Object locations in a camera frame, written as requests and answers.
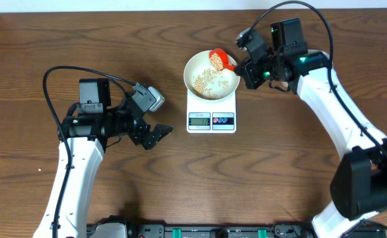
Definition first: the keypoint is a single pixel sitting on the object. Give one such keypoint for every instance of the cream round bowl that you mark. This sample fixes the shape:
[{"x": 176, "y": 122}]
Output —
[{"x": 198, "y": 63}]

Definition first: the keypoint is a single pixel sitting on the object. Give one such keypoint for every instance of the soybeans in bowl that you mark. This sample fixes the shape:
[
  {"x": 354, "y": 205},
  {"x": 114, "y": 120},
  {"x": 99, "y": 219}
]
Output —
[{"x": 211, "y": 85}]

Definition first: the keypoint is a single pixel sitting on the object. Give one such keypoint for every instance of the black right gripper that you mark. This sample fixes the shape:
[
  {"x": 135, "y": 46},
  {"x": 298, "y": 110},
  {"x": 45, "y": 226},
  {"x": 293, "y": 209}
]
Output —
[{"x": 247, "y": 73}]

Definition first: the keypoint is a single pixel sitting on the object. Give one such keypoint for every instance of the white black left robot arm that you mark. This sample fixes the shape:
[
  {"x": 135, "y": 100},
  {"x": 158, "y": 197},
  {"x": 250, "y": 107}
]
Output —
[{"x": 83, "y": 135}]

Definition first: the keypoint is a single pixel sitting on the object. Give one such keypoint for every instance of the red plastic measuring scoop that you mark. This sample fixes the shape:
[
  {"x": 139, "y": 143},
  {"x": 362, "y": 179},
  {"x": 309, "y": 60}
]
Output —
[{"x": 219, "y": 60}]

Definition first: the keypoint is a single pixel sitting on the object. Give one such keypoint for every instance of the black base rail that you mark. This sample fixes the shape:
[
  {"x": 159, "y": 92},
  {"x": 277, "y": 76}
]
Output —
[{"x": 115, "y": 226}]

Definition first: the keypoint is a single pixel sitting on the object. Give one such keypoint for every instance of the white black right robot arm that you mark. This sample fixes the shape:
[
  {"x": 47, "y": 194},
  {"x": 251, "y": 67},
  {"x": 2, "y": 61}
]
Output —
[{"x": 359, "y": 186}]

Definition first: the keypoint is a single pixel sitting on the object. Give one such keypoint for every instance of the white digital kitchen scale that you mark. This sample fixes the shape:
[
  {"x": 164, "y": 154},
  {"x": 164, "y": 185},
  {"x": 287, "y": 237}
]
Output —
[{"x": 211, "y": 116}]

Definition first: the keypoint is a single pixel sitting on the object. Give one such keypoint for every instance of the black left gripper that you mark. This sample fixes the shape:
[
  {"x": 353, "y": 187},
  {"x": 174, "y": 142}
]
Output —
[{"x": 137, "y": 136}]

